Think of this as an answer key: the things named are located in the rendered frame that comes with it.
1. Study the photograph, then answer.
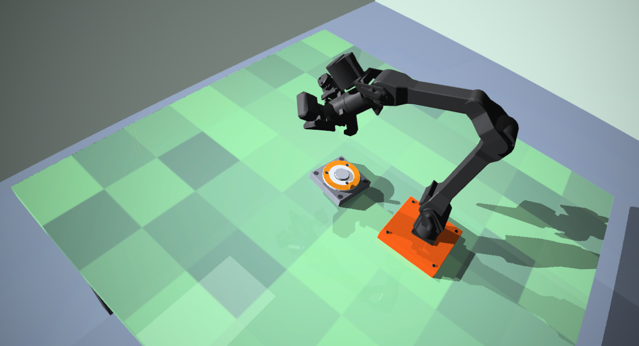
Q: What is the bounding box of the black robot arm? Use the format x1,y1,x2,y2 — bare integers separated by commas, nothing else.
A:
318,52,519,245

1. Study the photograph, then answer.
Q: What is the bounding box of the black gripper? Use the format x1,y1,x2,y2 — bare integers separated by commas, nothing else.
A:
297,91,358,136

